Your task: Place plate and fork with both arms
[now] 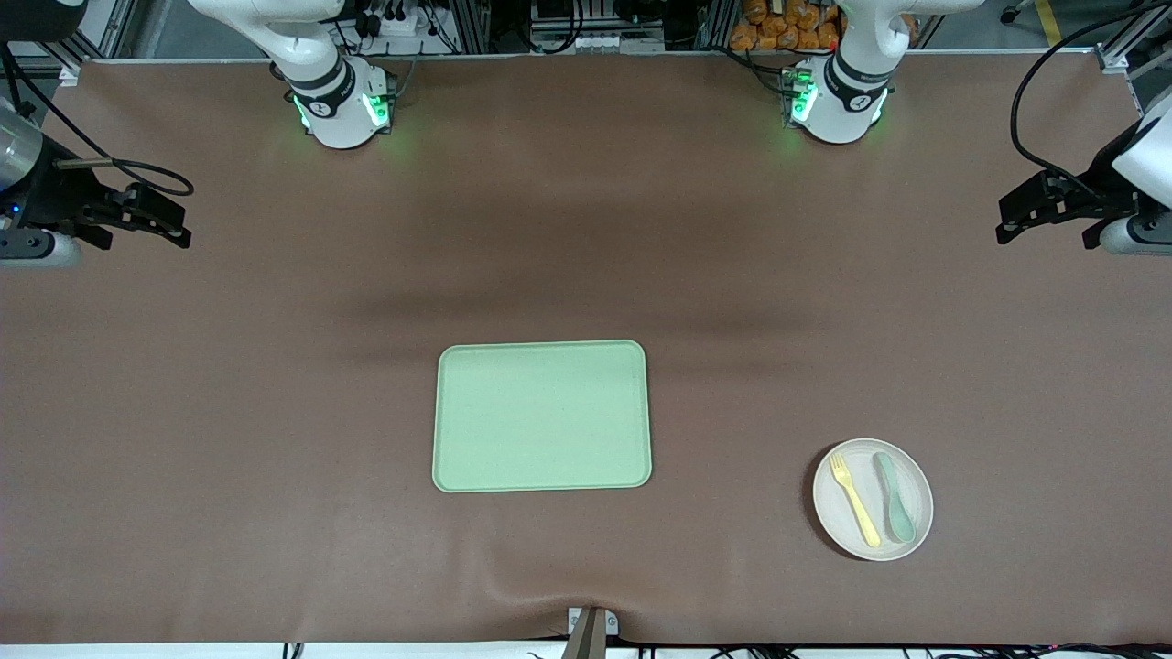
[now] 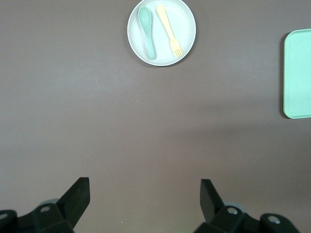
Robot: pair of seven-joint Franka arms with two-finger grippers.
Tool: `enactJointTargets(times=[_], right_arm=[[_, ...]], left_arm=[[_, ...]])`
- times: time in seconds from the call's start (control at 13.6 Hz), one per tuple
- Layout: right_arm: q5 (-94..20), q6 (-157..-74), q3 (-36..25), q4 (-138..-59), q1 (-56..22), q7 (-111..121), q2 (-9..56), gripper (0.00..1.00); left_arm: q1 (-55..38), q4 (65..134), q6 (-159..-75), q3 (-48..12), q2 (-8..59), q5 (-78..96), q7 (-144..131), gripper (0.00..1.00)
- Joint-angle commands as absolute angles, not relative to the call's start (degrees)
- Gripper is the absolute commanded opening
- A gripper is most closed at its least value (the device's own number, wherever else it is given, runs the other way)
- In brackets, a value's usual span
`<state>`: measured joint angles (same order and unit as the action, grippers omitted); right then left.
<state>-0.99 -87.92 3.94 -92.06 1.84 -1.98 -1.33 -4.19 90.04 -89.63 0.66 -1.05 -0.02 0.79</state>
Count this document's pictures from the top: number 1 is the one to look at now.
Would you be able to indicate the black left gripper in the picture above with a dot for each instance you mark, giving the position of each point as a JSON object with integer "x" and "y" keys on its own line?
{"x": 1091, "y": 193}

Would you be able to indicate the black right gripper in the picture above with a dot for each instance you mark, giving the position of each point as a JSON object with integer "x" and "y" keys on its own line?
{"x": 57, "y": 198}

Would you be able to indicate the green plastic spoon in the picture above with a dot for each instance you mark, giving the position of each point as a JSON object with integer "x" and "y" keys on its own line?
{"x": 897, "y": 503}

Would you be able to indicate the yellow plastic fork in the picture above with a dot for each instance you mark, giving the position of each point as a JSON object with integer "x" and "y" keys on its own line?
{"x": 856, "y": 503}

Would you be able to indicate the round beige plate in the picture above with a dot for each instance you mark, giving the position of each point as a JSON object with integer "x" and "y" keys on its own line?
{"x": 842, "y": 526}

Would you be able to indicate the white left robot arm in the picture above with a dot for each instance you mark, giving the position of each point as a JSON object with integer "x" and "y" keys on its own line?
{"x": 847, "y": 101}

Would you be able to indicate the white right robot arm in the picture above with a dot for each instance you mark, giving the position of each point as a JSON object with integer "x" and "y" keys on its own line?
{"x": 330, "y": 101}

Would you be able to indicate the white power strip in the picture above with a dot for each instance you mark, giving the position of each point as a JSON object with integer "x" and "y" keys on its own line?
{"x": 394, "y": 23}

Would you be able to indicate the pile of orange items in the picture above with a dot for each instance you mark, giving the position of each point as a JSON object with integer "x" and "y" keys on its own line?
{"x": 769, "y": 32}

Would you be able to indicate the brown table mat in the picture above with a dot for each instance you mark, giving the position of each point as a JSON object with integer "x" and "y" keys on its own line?
{"x": 586, "y": 229}

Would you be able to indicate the light green rectangular tray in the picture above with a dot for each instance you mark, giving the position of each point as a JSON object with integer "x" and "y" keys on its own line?
{"x": 540, "y": 416}

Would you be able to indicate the metal table clamp bracket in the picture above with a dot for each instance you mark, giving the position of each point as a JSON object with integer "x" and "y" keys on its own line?
{"x": 591, "y": 631}

